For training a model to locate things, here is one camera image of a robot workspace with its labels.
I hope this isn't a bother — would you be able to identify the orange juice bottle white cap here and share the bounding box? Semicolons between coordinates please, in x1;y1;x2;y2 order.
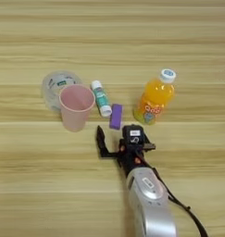
132;68;178;126

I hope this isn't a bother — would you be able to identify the clear packing tape roll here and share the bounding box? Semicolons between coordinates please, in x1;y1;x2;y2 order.
41;69;84;114

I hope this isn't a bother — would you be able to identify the pink plastic cup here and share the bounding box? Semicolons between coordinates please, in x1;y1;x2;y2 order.
58;83;96;133

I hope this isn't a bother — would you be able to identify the purple rectangular block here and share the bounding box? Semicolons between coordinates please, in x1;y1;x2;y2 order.
108;103;125;131

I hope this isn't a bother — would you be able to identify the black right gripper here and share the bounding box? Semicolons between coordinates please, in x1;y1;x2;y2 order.
95;124;156;177

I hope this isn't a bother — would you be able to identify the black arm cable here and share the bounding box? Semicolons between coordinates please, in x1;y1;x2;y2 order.
141;153;209;237

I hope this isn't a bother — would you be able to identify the white green glue stick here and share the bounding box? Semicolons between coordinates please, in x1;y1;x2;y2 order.
90;80;113;119

